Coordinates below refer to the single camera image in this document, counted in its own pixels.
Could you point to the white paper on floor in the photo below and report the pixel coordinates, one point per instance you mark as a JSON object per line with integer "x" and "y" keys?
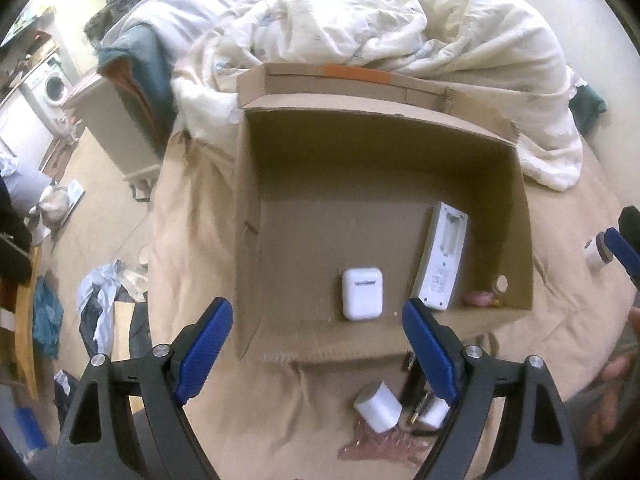
{"x": 60, "y": 203}

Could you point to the beige bedside cabinet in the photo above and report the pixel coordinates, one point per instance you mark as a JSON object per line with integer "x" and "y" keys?
{"x": 98, "y": 103}

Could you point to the pink labelled bottle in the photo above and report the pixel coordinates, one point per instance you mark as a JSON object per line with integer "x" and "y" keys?
{"x": 480, "y": 299}

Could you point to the cream crumpled duvet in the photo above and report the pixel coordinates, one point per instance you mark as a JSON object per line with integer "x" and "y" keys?
{"x": 501, "y": 52}

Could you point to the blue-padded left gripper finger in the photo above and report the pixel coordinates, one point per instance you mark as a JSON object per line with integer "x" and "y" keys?
{"x": 99, "y": 439}
{"x": 533, "y": 440}

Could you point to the teal cloth on floor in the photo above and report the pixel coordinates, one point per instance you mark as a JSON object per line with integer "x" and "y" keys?
{"x": 47, "y": 319}

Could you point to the white cylindrical bottle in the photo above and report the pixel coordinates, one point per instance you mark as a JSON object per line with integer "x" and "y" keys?
{"x": 434, "y": 414}

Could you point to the teal and orange clothes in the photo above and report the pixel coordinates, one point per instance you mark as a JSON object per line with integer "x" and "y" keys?
{"x": 138, "y": 66}

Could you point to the dark green cloth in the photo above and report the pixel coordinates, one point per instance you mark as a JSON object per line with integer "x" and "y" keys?
{"x": 586, "y": 107}

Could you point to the white battery charger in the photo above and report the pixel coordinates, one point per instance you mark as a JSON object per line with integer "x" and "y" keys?
{"x": 441, "y": 257}

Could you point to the brown cardboard box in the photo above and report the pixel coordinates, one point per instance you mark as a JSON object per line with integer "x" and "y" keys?
{"x": 339, "y": 168}

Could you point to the person's right hand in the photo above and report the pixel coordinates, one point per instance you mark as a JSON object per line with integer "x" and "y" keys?
{"x": 604, "y": 419}

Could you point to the pink translucent massage comb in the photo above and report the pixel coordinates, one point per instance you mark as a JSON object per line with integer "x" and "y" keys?
{"x": 394, "y": 445}

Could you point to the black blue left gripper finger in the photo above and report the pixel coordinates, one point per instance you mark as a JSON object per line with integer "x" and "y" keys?
{"x": 624, "y": 242}

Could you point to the white earbuds charging case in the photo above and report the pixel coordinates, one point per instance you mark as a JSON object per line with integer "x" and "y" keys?
{"x": 362, "y": 294}

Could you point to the white washing machine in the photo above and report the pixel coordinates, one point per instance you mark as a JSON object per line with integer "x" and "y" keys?
{"x": 47, "y": 86}

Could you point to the white power adapter cube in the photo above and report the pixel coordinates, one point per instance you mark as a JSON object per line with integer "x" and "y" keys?
{"x": 378, "y": 407}

